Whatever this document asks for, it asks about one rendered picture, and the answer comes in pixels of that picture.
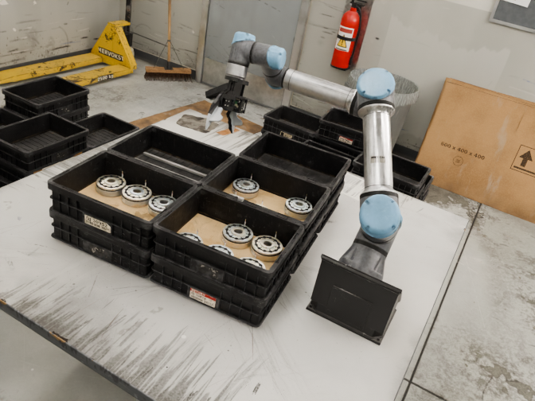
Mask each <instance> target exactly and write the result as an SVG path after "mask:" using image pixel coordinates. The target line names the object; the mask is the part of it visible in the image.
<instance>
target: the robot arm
mask: <svg viewBox="0 0 535 401"><path fill-rule="evenodd" d="M255 39H256V37H255V36H254V35H251V34H250V33H244V32H236V33H235V35H234V38H233V41H232V47H231V50H230V54H229V58H228V63H227V67H226V70H225V74H226V75H225V79H226V80H229V82H228V83H226V84H222V85H220V86H218V87H215V88H212V89H209V90H208V91H206V92H205V97H206V98H207V99H212V100H213V102H212V104H211V107H210V109H209V113H208V116H207V119H206V124H205V129H206V130H207V129H208V128H209V126H210V124H211V122H219V121H221V120H222V119H223V116H222V115H221V112H222V111H223V109H224V111H227V113H226V115H227V118H228V128H229V130H230V132H231V133H232V134H233V131H234V128H235V126H241V125H242V124H243V122H242V120H240V119H239V118H238V117H237V114H236V113H241V114H242V113H245V109H246V106H247V102H248V100H247V99H245V97H243V94H244V88H245V85H247V86H248V84H249V82H248V81H244V79H246V76H247V72H248V66H249V64H250V63H251V64H256V65H259V66H260V67H261V69H262V71H263V74H264V77H265V80H266V82H267V84H268V85H269V87H270V88H272V89H275V90H276V89H281V88H284V89H287V90H289V91H293V92H296V93H299V94H301V95H304V96H307V97H310V98H312V99H316V100H319V101H322V102H324V103H328V104H330V105H333V106H335V107H340V108H342V109H344V110H347V111H348V113H349V115H353V116H356V117H358V118H361V119H363V150H364V182H365V189H364V191H363V192H362V193H361V194H360V212H359V221H360V224H361V226H360V228H359V230H358V232H357V235H356V237H355V239H354V241H353V243H352V245H351V247H350V248H349V249H348V250H347V251H346V252H345V253H344V254H343V255H342V257H341V258H340V259H339V260H338V261H339V262H342V263H345V264H347V265H350V266H352V267H355V268H357V269H358V270H360V271H363V272H365V273H366V274H369V275H371V276H373V277H374V278H378V279H380V280H381V281H382V280H383V277H384V269H385V260H386V258H387V255H388V253H389V251H390V249H391V246H392V244H393V242H394V240H395V238H396V235H397V233H398V231H399V230H400V228H401V225H402V222H403V217H402V215H401V214H400V208H399V194H398V192H397V191H395V190H394V189H393V182H392V142H391V122H390V117H391V116H393V115H394V113H395V97H394V89H395V85H396V84H395V80H394V78H393V76H392V74H391V73H390V72H388V71H387V70H385V69H383V68H371V69H368V70H366V71H364V72H363V73H362V74H361V75H360V76H359V78H358V80H357V89H352V88H348V87H345V86H342V85H340V84H336V83H333V82H330V81H327V80H323V79H320V78H318V77H315V76H311V75H308V74H306V73H303V72H299V71H296V70H294V69H291V68H287V67H284V65H285V61H286V51H285V49H283V48H280V47H278V46H276V45H267V44H263V43H259V42H256V41H255ZM244 103H246V104H245V107H244ZM243 109H244V110H243Z"/></svg>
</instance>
